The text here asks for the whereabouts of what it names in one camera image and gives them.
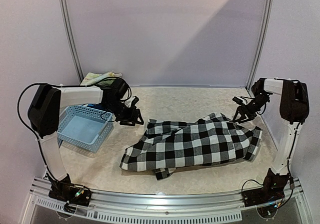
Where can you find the left aluminium frame post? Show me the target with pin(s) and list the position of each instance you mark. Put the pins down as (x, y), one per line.
(70, 39)

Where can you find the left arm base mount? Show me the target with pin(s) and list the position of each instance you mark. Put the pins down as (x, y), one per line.
(70, 193)

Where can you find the light blue plastic basket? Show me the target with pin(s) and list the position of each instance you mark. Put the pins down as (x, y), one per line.
(84, 127)

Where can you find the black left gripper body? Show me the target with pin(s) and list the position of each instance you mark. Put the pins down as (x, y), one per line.
(123, 114)

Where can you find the black white checkered shirt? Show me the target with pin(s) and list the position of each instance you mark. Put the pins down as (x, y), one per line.
(212, 140)

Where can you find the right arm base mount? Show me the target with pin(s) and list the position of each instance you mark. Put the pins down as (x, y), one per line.
(271, 189)

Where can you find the aluminium frame post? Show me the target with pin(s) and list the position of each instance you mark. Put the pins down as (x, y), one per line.
(70, 39)
(260, 44)

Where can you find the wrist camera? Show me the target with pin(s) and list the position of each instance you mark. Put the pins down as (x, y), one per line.
(239, 101)
(131, 101)

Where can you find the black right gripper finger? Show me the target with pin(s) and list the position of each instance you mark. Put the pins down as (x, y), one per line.
(238, 116)
(243, 119)

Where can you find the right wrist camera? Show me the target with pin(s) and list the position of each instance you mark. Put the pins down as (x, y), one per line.
(239, 101)

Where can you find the aluminium front rail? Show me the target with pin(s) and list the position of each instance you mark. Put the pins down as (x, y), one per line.
(122, 208)

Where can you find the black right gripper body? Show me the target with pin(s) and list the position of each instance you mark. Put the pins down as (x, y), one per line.
(248, 108)

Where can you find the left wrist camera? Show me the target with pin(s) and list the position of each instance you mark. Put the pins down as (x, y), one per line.
(131, 101)

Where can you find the blue patterned garment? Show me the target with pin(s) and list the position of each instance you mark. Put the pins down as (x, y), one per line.
(96, 106)

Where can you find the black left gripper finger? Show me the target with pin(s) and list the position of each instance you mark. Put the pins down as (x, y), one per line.
(127, 122)
(138, 117)

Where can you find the floral pastel cloth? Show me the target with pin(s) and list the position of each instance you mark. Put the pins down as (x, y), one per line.
(95, 78)

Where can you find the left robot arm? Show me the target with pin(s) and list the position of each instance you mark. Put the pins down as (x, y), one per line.
(44, 113)

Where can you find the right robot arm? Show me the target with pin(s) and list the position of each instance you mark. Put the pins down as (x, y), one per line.
(293, 109)

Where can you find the right aluminium frame post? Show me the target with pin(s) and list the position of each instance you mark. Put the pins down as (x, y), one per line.
(260, 44)

